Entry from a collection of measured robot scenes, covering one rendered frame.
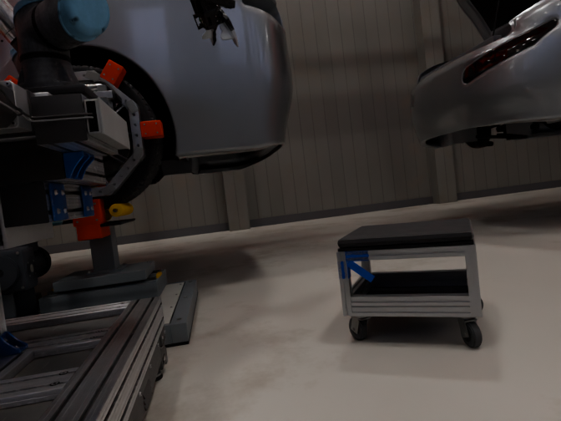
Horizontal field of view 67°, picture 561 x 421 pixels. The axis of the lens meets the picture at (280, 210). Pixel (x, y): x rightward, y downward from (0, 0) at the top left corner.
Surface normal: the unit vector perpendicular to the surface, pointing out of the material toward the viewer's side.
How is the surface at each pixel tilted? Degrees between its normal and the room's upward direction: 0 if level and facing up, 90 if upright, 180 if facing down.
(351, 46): 90
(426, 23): 90
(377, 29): 90
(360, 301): 90
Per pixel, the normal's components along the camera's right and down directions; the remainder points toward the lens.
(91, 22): 0.85, 0.05
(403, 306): -0.38, 0.09
